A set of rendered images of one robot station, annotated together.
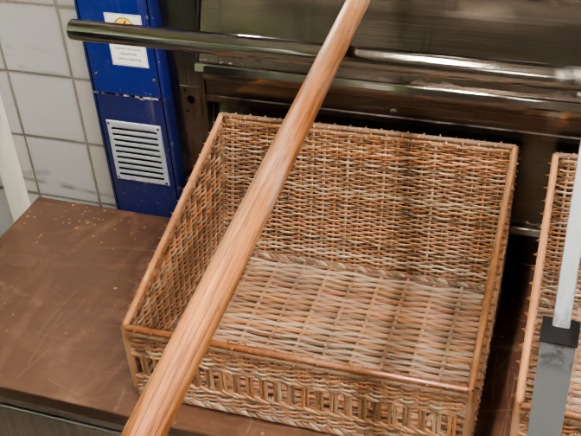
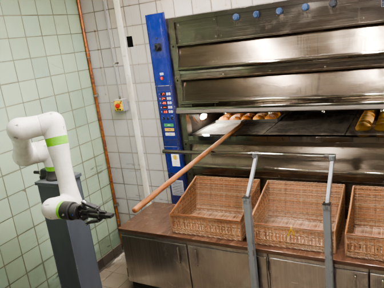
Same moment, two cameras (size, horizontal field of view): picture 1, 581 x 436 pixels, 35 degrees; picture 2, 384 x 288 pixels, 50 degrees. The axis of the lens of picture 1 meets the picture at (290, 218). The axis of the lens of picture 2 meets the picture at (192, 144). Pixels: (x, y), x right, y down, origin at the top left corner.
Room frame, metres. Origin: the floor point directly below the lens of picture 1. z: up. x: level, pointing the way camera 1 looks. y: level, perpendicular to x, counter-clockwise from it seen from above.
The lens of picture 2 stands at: (-1.61, -0.37, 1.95)
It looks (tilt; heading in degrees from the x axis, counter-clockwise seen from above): 15 degrees down; 9
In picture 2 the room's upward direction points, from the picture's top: 7 degrees counter-clockwise
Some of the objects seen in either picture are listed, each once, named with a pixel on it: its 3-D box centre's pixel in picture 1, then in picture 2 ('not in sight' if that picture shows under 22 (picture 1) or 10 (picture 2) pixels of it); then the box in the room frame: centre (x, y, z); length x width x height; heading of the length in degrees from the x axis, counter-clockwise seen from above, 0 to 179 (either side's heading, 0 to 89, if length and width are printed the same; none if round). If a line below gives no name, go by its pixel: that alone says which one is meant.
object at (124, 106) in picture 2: not in sight; (120, 104); (1.74, 0.72, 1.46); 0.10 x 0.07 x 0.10; 69
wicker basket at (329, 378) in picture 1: (329, 266); (216, 205); (1.20, -0.06, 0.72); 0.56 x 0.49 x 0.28; 70
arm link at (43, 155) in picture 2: not in sight; (51, 154); (0.68, 0.87, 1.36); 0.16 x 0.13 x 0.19; 123
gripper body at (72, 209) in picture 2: not in sight; (80, 212); (0.12, 0.48, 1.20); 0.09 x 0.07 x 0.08; 70
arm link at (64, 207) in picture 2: not in sight; (70, 210); (0.15, 0.55, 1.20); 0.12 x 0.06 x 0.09; 160
